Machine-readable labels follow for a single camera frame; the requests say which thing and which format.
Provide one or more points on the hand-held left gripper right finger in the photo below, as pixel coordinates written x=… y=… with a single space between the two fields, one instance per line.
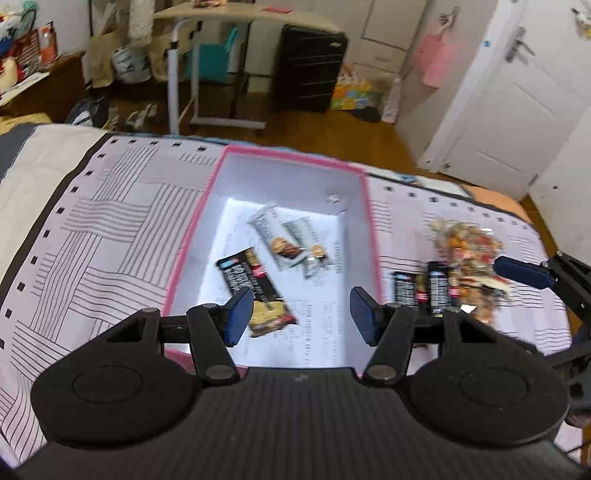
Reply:
x=362 y=318

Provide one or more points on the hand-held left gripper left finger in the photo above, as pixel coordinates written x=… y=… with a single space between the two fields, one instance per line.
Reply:
x=238 y=318

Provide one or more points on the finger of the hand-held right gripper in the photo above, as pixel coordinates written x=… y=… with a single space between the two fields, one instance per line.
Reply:
x=521 y=272

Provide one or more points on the black snack bar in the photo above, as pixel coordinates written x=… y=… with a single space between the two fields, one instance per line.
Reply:
x=240 y=277
x=437 y=286
x=406 y=288

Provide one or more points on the clear bag of mixed snacks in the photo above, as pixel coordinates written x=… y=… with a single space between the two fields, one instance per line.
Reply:
x=466 y=249

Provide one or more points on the pink-rimmed white cardboard box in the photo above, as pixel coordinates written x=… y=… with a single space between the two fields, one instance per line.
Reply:
x=286 y=184

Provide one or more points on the white snack bar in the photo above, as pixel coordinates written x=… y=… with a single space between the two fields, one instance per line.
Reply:
x=270 y=226

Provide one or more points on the grey snack bar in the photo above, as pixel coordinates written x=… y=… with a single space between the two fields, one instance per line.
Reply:
x=302 y=233

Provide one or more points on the white door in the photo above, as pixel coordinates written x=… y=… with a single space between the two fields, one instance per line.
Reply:
x=508 y=115

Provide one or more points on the striped patterned blanket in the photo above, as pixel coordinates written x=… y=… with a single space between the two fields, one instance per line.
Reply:
x=115 y=207

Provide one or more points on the white paper bag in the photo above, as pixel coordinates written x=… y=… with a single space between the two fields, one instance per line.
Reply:
x=392 y=101

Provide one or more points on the colourful printed bag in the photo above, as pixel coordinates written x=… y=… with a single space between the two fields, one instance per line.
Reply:
x=353 y=94

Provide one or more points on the pair of shoes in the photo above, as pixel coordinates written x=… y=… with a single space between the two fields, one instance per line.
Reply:
x=138 y=116

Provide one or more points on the pink hanging bag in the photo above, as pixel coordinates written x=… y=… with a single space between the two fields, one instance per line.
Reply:
x=436 y=60

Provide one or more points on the dark backpack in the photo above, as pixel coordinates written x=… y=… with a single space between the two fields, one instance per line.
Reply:
x=87 y=113

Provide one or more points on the black suitcase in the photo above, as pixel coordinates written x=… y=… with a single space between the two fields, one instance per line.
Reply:
x=309 y=69

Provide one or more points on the teal bag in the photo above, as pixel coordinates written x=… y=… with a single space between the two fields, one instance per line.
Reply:
x=214 y=60

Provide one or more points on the brown paper bag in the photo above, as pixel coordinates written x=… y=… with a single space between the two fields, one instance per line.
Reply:
x=99 y=60
x=161 y=57

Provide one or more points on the white plastic bag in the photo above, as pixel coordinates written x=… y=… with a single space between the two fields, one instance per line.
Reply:
x=130 y=64

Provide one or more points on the wooden nightstand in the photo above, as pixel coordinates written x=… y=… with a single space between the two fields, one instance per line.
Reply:
x=55 y=92

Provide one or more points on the rolling side table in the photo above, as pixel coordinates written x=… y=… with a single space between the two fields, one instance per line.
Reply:
x=221 y=14

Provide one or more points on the white papers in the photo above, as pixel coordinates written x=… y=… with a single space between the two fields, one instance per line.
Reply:
x=23 y=85

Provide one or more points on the white fluffy post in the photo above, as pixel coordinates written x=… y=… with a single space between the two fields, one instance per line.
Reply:
x=138 y=18

